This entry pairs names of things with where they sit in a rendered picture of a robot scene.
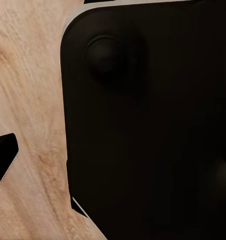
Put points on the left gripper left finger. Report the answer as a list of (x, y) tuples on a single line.
[(8, 151)]

